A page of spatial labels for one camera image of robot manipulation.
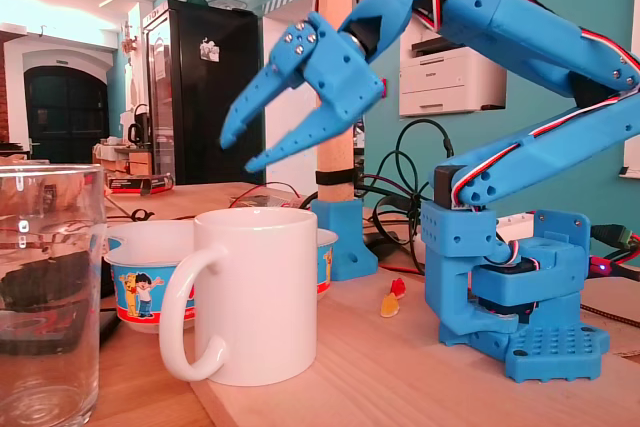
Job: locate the light wooden base board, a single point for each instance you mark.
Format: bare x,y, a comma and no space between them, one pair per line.
375,372

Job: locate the ceiling light strip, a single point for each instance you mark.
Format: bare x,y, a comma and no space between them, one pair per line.
109,1

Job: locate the wooden camera post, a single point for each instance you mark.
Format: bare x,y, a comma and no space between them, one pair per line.
334,162

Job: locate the white office printer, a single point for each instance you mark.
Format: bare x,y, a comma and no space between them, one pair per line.
440,87

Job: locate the dark arched door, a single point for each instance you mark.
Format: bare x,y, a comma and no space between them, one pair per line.
65,117

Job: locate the red gummy candy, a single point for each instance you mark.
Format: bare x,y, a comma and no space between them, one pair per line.
398,288

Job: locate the plastic cartoon print candy bowl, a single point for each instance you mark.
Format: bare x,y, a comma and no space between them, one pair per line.
130,292

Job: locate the dark controller board red LED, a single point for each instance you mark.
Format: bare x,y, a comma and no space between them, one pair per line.
600,267

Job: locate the blue printed post mount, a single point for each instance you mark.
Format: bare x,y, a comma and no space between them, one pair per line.
345,242

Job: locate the blue 3D printed robot arm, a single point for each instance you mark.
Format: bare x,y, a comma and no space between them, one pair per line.
530,32

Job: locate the red fire alarm box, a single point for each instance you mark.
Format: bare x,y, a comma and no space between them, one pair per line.
384,88

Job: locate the white ceramic mug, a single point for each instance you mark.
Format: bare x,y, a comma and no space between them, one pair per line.
260,297

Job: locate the clear drinking glass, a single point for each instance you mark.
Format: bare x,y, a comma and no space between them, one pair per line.
50,357

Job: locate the yellow gummy candy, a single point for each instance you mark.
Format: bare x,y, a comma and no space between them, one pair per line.
390,307

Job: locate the black electric kettle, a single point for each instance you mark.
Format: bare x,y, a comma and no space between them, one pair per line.
139,129

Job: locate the red and black flat box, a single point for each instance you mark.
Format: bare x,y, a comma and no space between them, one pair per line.
135,182

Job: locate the black glass door fridge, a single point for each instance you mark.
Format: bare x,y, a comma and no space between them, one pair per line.
200,122

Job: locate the small picture fridge magnet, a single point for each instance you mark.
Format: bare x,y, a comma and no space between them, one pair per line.
210,49

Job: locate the wooden drawer cabinet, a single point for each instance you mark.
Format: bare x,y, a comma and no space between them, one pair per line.
137,162

